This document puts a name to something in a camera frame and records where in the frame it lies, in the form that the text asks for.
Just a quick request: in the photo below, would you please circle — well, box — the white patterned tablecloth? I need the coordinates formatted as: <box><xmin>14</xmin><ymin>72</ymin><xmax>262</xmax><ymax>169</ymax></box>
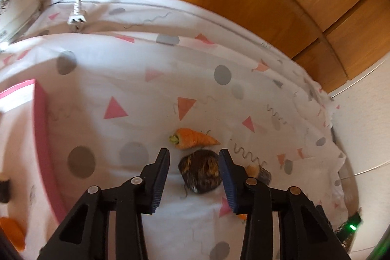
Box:
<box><xmin>0</xmin><ymin>0</ymin><xmax>351</xmax><ymax>260</ymax></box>

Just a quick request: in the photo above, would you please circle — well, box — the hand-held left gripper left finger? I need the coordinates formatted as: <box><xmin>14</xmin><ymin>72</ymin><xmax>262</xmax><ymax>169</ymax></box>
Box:
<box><xmin>37</xmin><ymin>148</ymin><xmax>170</xmax><ymax>260</ymax></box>

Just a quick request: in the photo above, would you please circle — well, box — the round black radish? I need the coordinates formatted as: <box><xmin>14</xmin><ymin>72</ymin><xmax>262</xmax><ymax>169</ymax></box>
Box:
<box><xmin>178</xmin><ymin>149</ymin><xmax>223</xmax><ymax>199</ymax></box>

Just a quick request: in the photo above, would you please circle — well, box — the pink tray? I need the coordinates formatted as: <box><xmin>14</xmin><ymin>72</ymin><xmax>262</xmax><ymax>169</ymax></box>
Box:
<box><xmin>0</xmin><ymin>79</ymin><xmax>68</xmax><ymax>260</ymax></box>

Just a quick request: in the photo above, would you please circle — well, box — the carrot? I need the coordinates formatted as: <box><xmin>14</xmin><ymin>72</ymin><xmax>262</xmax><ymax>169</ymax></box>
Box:
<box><xmin>169</xmin><ymin>128</ymin><xmax>220</xmax><ymax>151</ymax></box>

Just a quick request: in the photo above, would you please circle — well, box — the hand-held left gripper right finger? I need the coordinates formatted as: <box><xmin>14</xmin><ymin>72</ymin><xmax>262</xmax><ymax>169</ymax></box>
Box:
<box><xmin>218</xmin><ymin>148</ymin><xmax>352</xmax><ymax>260</ymax></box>

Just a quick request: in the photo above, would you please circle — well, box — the orange with green stem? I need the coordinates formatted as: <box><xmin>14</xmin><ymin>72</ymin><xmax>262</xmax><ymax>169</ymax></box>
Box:
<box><xmin>0</xmin><ymin>217</ymin><xmax>26</xmax><ymax>251</ymax></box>

